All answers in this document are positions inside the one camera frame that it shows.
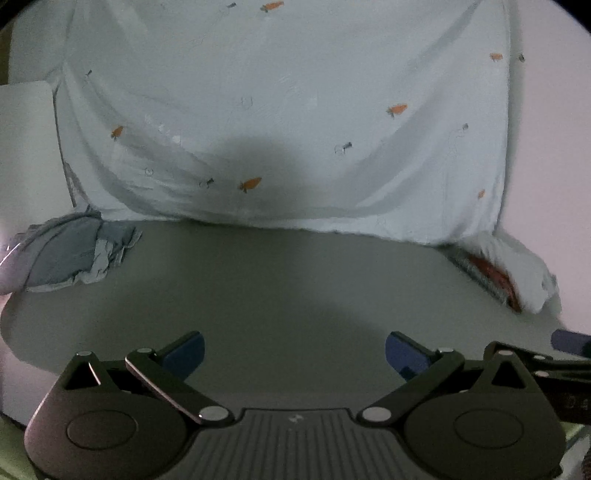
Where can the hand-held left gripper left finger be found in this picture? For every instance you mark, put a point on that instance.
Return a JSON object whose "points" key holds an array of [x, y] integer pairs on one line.
{"points": [[187, 354]]}

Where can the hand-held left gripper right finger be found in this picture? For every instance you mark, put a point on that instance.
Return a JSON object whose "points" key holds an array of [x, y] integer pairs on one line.
{"points": [[400, 354]]}

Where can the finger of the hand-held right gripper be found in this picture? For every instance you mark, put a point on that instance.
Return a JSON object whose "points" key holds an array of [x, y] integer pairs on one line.
{"points": [[568, 341], [561, 364]]}

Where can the red and white fluffy garment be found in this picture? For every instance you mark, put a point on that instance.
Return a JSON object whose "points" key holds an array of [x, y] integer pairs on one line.
{"points": [[508, 272]]}

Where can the grey mat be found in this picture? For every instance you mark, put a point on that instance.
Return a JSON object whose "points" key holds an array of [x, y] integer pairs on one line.
{"points": [[277, 286]]}

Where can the grey blue crumpled garment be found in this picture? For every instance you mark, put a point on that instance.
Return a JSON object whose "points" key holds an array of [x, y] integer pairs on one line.
{"points": [[69, 258]]}

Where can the pink bed sheet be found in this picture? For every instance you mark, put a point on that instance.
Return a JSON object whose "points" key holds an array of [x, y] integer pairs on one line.
{"points": [[554, 161]]}

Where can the light green cloth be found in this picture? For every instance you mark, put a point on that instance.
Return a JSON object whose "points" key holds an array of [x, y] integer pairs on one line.
{"points": [[11, 450]]}

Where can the carrot print light sheet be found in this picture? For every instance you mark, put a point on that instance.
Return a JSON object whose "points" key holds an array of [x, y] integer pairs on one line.
{"points": [[300, 92]]}

